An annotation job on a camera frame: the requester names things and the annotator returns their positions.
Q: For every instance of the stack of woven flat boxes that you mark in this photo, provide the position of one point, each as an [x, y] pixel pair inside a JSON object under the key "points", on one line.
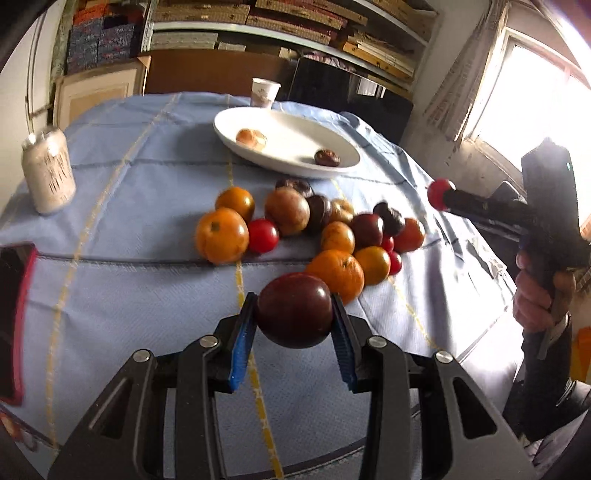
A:
{"points": [[295, 16]]}

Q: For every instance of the brown wooden cabinet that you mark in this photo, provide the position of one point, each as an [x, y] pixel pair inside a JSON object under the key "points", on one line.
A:
{"points": [[217, 71]]}

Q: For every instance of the orange tangerine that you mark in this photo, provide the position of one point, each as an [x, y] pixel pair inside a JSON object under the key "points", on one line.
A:
{"points": [[235, 203], [338, 236], [336, 272], [411, 234], [372, 264], [221, 235]]}

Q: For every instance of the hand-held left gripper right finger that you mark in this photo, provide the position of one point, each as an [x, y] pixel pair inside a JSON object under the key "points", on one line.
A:
{"points": [[344, 346]]}

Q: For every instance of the phone with red case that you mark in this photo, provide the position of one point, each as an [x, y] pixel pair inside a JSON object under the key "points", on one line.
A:
{"points": [[16, 318]]}

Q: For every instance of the metal shelf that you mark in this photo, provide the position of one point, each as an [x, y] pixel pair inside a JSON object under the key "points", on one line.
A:
{"points": [[295, 28]]}

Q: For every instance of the bright window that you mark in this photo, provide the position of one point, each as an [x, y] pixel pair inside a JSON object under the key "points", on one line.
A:
{"points": [[531, 101]]}

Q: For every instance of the cardboard box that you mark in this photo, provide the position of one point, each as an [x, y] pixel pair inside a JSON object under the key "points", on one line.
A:
{"points": [[99, 90]]}

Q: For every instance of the black cabinet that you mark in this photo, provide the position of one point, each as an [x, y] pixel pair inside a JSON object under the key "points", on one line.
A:
{"points": [[351, 97]]}

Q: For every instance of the dark red plum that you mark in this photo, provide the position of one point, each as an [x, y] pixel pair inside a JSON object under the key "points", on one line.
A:
{"points": [[295, 310], [367, 229]]}

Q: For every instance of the white oval plate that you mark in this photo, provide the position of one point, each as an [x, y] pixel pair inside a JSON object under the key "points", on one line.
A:
{"points": [[286, 134]]}

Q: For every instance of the blue checked tablecloth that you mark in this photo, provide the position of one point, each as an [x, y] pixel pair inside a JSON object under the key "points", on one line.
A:
{"points": [[138, 277]]}

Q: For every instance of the person's right forearm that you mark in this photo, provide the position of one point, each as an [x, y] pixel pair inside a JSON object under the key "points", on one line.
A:
{"points": [[545, 392]]}

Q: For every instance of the large brown round fruit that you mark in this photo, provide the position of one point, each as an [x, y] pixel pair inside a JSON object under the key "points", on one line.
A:
{"points": [[286, 211]]}

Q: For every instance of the white paper cup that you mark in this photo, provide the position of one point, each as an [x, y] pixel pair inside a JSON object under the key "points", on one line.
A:
{"points": [[264, 92]]}

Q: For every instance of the beige curtain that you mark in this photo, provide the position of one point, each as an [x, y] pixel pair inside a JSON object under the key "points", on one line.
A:
{"points": [[466, 78]]}

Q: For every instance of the red cherry tomato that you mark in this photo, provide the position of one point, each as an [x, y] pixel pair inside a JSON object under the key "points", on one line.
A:
{"points": [[388, 242], [438, 194], [395, 262], [263, 235]]}

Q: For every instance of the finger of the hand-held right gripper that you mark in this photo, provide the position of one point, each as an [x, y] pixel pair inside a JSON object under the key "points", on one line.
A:
{"points": [[480, 203]]}

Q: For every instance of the person's right hand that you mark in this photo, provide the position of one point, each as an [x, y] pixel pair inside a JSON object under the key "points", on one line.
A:
{"points": [[531, 300]]}

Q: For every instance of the stack of patterned boxes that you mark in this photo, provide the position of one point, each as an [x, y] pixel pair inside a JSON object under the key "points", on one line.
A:
{"points": [[101, 34]]}

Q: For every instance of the small brown round fruit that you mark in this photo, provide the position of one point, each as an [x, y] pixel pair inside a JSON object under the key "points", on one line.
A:
{"points": [[342, 210], [251, 138]]}

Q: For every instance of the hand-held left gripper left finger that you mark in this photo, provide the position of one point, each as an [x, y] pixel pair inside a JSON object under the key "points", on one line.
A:
{"points": [[242, 341]]}

